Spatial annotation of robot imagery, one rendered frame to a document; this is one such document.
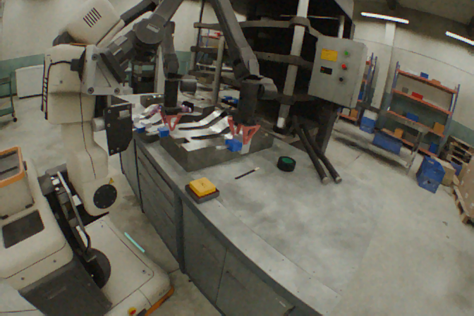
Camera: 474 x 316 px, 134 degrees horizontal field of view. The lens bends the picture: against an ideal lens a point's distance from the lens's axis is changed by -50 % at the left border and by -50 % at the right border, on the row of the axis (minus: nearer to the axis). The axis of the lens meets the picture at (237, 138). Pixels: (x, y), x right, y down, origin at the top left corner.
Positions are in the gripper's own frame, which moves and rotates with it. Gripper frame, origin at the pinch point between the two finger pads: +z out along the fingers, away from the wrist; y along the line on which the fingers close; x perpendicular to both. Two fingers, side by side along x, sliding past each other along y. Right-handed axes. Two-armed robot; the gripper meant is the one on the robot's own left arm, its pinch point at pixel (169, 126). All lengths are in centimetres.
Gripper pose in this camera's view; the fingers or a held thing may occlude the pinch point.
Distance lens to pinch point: 85.9
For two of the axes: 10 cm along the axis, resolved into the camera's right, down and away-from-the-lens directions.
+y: -6.6, -3.7, 6.6
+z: -1.4, 9.2, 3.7
